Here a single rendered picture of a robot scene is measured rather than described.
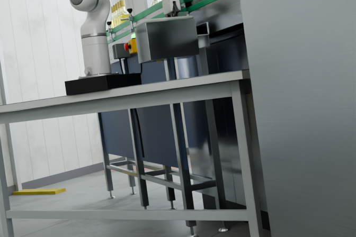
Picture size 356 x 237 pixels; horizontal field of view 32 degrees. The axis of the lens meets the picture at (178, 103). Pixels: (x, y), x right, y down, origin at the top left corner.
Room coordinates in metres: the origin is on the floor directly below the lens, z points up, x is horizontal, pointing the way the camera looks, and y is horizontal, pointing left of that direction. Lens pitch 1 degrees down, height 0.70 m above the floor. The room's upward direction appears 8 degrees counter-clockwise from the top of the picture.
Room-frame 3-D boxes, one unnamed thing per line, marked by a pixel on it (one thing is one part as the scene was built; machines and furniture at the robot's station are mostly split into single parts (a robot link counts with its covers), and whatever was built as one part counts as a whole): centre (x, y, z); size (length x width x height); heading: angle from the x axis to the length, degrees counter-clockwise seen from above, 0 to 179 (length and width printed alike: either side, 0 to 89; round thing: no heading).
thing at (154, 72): (3.62, 0.19, 0.84); 1.59 x 0.18 x 0.18; 20
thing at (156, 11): (3.62, 0.28, 1.10); 1.75 x 0.01 x 0.08; 20
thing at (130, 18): (3.32, 0.21, 1.11); 0.07 x 0.04 x 0.13; 110
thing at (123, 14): (3.97, 0.27, 1.19); 0.06 x 0.06 x 0.28; 20
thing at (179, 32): (2.64, -0.01, 0.92); 0.27 x 0.17 x 0.15; 110
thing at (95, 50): (2.83, 0.34, 0.90); 0.19 x 0.19 x 0.18
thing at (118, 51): (3.42, 0.27, 0.96); 0.08 x 0.08 x 0.08; 20
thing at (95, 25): (2.86, 0.33, 1.12); 0.19 x 0.12 x 0.24; 155
